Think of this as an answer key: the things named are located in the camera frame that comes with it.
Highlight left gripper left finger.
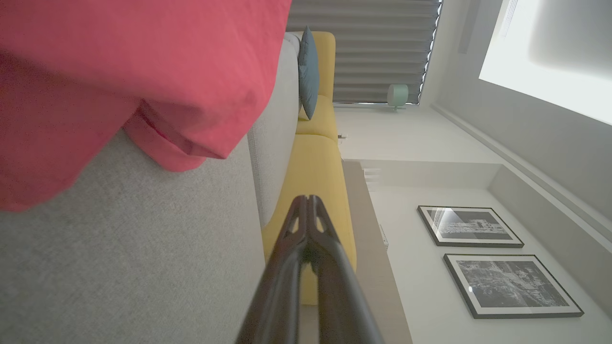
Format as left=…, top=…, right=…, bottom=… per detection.
left=236, top=195, right=309, bottom=344

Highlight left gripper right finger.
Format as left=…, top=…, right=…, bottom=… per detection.
left=308, top=195, right=385, bottom=344

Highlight red shorts with white trim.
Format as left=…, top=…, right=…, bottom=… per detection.
left=0, top=0, right=292, bottom=212

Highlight yellow sofa section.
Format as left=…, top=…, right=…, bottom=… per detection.
left=262, top=31, right=358, bottom=306

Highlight grey sofa seat cushion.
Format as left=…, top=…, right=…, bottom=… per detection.
left=248, top=32, right=302, bottom=229

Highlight small black framed picture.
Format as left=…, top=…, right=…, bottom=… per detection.
left=417, top=205, right=525, bottom=248

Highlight large black framed picture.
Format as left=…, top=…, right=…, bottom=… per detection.
left=443, top=254, right=585, bottom=319

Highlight mint green lamp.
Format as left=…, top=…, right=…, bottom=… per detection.
left=386, top=84, right=409, bottom=111

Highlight blue throw pillow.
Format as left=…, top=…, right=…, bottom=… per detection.
left=297, top=26, right=320, bottom=120

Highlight pleated window curtain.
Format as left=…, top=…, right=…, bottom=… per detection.
left=286, top=0, right=443, bottom=105

